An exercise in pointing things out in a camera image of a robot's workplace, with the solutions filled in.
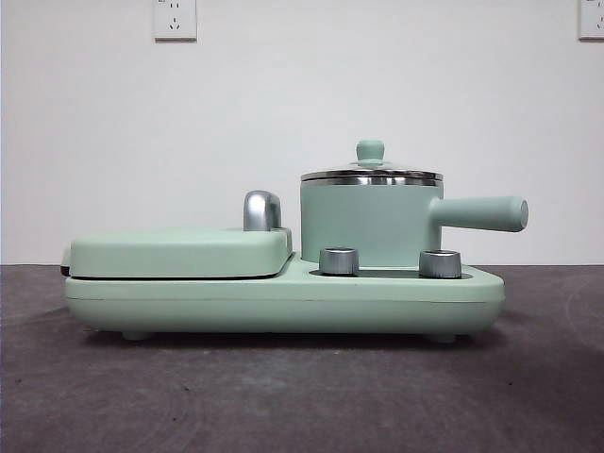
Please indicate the green griddle cover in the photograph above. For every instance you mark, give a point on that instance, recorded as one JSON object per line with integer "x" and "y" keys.
{"x": 179, "y": 252}

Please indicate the silver control knob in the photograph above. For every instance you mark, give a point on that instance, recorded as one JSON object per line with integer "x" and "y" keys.
{"x": 440, "y": 264}
{"x": 338, "y": 262}

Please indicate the white wall socket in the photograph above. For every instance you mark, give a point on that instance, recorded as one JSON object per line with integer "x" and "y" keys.
{"x": 592, "y": 19}
{"x": 175, "y": 21}

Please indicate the glass lid with green knob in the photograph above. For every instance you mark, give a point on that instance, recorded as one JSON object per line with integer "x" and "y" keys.
{"x": 372, "y": 151}

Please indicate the green breakfast machine base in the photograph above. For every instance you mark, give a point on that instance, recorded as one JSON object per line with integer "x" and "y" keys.
{"x": 236, "y": 302}

